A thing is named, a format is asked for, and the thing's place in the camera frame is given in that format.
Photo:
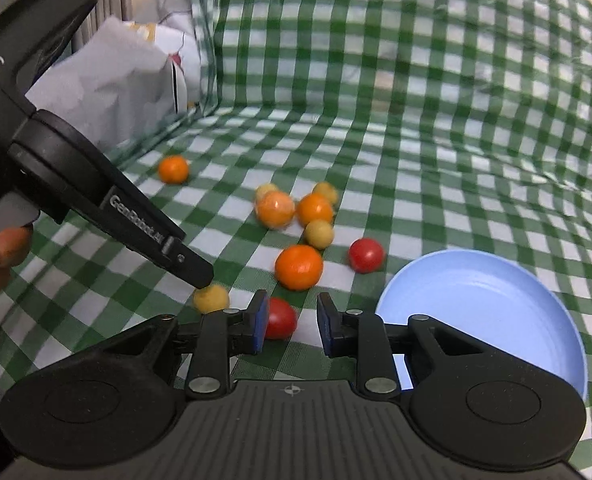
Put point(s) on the far left orange mandarin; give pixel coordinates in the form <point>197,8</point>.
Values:
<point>174,170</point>

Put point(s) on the plastic orange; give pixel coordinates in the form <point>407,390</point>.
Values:
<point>275,210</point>

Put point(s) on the near orange mandarin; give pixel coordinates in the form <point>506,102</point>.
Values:
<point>298,267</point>

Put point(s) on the green white checkered cloth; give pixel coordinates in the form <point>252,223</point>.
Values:
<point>441,124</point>

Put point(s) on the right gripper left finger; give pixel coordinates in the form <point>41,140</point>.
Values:
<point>217,337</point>

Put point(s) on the orange mandarin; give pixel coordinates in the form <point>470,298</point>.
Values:
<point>314,206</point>
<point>174,170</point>
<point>298,267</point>

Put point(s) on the light blue plate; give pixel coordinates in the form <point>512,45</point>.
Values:
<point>494,300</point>

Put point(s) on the centre orange mandarin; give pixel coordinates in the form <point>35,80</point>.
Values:
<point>314,206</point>

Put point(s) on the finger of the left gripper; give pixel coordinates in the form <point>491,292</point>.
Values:
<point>118,208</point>

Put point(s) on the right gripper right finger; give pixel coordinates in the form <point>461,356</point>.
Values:
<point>361,336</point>

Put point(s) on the red cherry tomato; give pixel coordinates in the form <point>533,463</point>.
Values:
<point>366,255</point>
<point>282,320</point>

